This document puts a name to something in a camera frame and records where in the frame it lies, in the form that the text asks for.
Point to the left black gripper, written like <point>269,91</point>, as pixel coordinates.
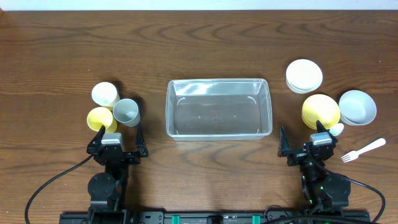
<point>141,152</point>

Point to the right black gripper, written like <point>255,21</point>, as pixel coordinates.
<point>284,150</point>

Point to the grey plastic cup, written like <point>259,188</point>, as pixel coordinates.
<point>126,111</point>

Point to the yellow plastic cup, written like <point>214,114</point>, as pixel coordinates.
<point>99,117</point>

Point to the yellow plastic bowl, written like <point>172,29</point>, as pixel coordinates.
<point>320,108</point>

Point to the white plastic cup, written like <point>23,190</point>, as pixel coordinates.
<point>105,94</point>

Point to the white plastic bowl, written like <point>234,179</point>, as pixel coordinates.
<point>303,76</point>

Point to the grey plastic bowl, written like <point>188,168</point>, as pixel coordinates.
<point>357,108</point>

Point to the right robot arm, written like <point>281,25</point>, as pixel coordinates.
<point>324,190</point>

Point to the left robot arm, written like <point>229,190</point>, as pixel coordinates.
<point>108,189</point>

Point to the clear plastic container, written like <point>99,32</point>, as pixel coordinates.
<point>218,109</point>

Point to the light green plastic spoon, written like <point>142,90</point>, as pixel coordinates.
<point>337,129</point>

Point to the white plastic fork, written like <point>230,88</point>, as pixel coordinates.
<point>352,155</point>

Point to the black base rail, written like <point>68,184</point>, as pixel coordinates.
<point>270,216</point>

